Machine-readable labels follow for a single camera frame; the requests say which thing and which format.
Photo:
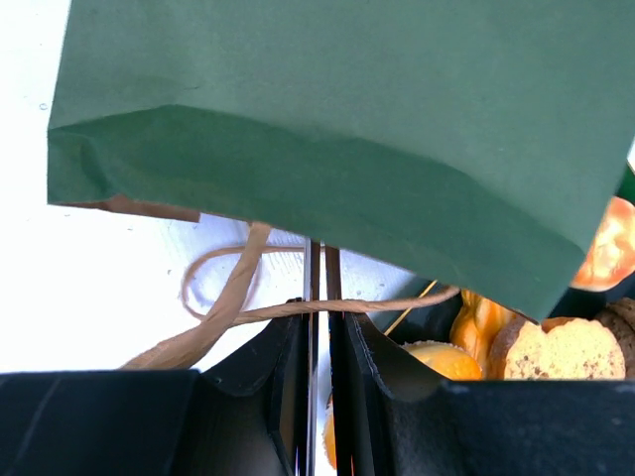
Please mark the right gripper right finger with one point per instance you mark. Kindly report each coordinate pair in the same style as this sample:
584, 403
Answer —
395, 416

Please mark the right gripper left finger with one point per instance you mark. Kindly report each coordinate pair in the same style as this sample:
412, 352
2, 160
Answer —
246, 415

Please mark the orange sugared fake bun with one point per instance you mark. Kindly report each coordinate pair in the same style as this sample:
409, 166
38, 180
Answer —
446, 359

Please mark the orange twisted fake bread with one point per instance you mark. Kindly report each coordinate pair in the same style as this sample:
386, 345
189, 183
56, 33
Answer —
477, 324

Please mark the metal tongs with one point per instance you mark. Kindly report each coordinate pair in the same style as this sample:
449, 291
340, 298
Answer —
321, 280

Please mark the beige fake toast slice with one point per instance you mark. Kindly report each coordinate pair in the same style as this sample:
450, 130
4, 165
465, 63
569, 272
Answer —
563, 348

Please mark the brown fake croissant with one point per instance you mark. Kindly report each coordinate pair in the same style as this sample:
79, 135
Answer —
618, 317

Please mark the round yellow fake bun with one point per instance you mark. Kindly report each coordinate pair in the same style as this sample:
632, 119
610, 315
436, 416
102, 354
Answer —
610, 259

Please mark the green brown paper bag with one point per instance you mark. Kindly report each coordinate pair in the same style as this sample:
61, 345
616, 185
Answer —
473, 142

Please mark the dark green tray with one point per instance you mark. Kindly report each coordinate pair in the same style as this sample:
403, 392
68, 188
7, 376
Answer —
434, 323

